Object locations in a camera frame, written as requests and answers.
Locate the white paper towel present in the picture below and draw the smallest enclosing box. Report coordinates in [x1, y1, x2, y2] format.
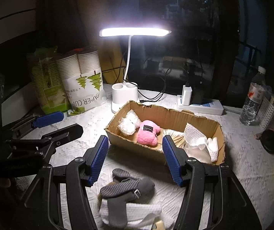
[184, 123, 218, 163]

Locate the black cable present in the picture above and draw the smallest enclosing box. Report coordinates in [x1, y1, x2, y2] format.
[101, 57, 204, 103]

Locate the white paper cup pack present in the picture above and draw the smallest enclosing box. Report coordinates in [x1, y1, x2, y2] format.
[56, 47, 107, 116]

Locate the black round object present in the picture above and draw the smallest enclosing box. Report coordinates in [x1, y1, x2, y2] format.
[260, 129, 274, 155]

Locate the brown cardboard box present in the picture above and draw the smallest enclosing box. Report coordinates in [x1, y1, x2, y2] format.
[105, 100, 226, 166]

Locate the brown plush toy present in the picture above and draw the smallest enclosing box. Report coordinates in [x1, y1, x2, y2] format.
[97, 182, 116, 207]

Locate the white sock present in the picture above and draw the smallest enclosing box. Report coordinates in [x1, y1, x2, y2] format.
[98, 199, 163, 229]

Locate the white tablecloth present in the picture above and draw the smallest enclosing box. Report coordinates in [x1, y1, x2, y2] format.
[14, 83, 274, 230]

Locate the white desk lamp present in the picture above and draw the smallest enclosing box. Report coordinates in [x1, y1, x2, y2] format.
[98, 27, 172, 114]

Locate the white power strip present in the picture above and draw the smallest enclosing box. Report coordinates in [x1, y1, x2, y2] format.
[177, 95, 224, 115]

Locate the clear water bottle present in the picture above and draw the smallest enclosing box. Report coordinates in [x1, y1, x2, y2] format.
[239, 66, 266, 126]

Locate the white charger plug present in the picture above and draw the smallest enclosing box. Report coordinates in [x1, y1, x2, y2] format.
[182, 85, 192, 106]

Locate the cotton swab bag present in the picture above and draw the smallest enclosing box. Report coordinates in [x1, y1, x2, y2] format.
[163, 129, 186, 149]

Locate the grey sock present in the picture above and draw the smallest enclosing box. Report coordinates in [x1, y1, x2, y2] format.
[100, 168, 155, 229]

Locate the white perforated organizer basket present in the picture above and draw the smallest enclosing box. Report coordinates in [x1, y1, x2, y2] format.
[256, 95, 274, 130]

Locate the green paper cup pack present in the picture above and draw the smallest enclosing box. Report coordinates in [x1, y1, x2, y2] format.
[30, 47, 71, 114]

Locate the pink plush toy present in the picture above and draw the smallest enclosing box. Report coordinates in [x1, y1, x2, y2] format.
[137, 120, 160, 147]

